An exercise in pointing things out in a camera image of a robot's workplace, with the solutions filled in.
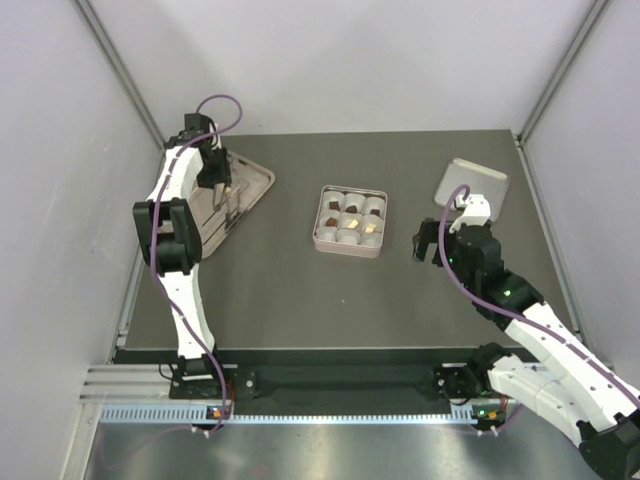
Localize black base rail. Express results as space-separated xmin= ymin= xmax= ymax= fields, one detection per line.
xmin=169 ymin=347 xmax=499 ymax=415

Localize silver tin lid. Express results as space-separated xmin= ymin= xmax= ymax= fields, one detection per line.
xmin=434 ymin=158 xmax=510 ymax=222

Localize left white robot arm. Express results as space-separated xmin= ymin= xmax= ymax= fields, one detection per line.
xmin=132 ymin=112 xmax=232 ymax=400

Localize white slotted cable duct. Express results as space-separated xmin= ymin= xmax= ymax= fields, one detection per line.
xmin=99 ymin=404 xmax=506 ymax=426

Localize metal tongs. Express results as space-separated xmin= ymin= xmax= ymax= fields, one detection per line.
xmin=212 ymin=183 xmax=232 ymax=212

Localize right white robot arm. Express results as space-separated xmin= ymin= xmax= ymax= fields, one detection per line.
xmin=413 ymin=185 xmax=639 ymax=479

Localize silver metal tray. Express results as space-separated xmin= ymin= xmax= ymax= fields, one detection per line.
xmin=189 ymin=151 xmax=275 ymax=259

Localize pink chocolate tin box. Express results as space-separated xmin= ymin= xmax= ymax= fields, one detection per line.
xmin=312 ymin=185 xmax=388 ymax=259

